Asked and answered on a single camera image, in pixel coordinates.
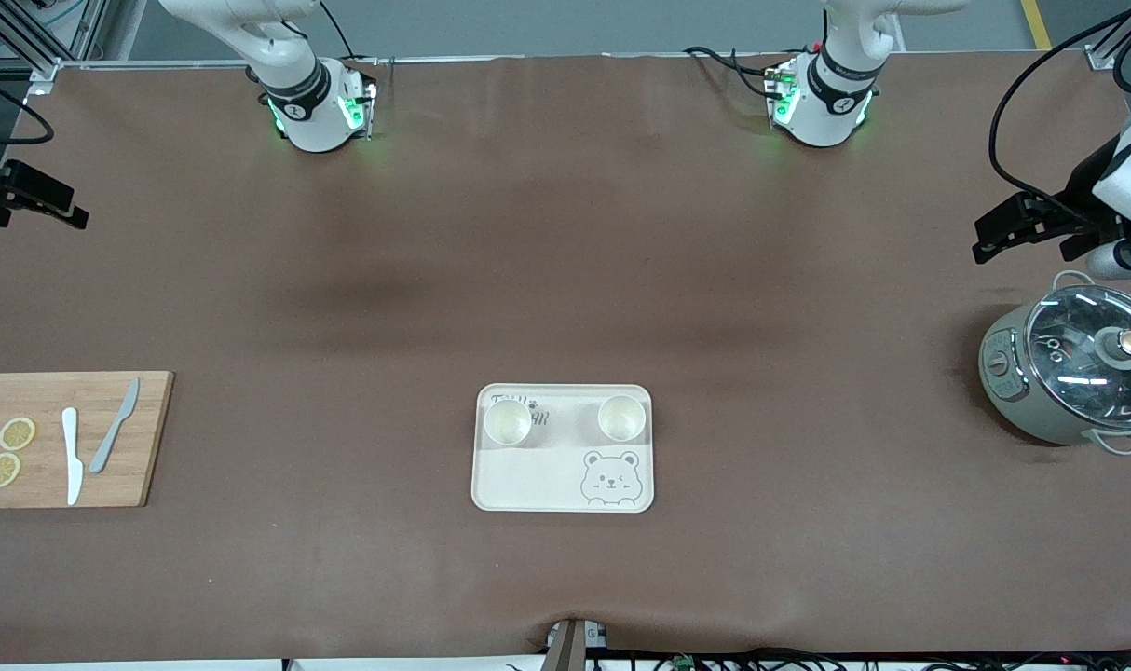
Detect green electric cooking pot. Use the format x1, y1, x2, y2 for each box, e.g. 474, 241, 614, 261
979, 270, 1131, 456

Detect white plastic knife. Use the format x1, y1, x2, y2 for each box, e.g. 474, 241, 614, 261
61, 407, 85, 506

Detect black arm base cables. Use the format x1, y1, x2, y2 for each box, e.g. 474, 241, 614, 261
684, 42, 823, 100

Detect white tray with bear print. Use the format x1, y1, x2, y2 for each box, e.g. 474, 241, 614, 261
471, 383, 655, 514

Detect aluminium frame post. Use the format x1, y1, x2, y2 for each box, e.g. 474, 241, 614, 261
1085, 0, 1131, 72
0, 0, 110, 87

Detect bamboo cutting board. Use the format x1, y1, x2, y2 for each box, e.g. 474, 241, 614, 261
0, 371, 174, 510

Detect glass pot lid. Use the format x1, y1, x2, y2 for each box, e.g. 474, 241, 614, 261
1025, 286, 1131, 430

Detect grey plastic knife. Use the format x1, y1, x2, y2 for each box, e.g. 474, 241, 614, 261
89, 377, 142, 474

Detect black arm base cable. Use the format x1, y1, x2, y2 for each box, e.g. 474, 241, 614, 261
319, 0, 380, 66

